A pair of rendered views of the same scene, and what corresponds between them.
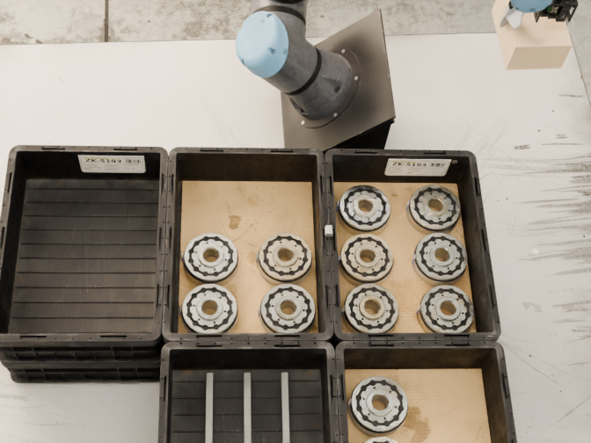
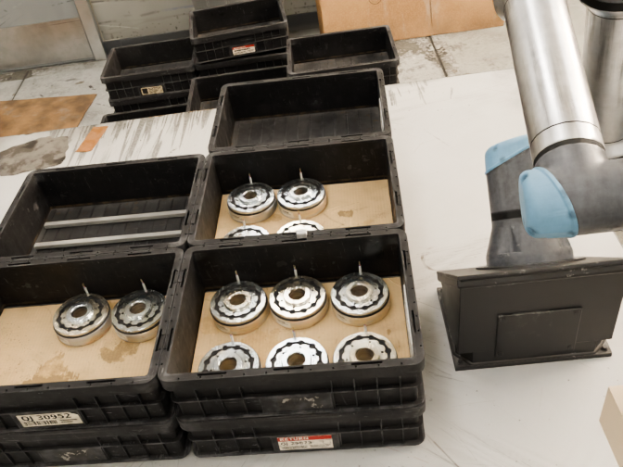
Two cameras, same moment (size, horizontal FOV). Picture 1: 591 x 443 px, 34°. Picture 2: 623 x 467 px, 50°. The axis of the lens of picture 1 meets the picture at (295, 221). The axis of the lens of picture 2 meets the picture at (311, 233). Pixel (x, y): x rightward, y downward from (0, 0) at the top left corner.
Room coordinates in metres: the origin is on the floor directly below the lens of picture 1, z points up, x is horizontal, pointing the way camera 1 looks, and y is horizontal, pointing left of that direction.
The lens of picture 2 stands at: (1.11, -0.93, 1.72)
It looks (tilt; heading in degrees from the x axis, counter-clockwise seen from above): 41 degrees down; 106
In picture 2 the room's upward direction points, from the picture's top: 9 degrees counter-clockwise
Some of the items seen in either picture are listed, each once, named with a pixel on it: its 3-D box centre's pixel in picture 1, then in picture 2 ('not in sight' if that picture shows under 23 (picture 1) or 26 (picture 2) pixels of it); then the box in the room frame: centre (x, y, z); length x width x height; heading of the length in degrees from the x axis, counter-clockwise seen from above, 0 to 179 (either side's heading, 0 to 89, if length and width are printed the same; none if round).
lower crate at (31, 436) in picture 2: not in sight; (90, 377); (0.46, -0.28, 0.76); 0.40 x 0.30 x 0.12; 9
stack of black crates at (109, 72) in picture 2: not in sight; (161, 91); (-0.18, 1.56, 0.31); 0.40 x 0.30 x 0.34; 12
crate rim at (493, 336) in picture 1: (408, 242); (292, 303); (0.85, -0.21, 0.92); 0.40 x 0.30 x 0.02; 9
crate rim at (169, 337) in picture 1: (247, 242); (297, 191); (0.81, 0.08, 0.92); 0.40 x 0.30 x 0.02; 9
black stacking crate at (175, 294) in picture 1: (246, 254); (300, 210); (0.81, 0.08, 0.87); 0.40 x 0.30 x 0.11; 9
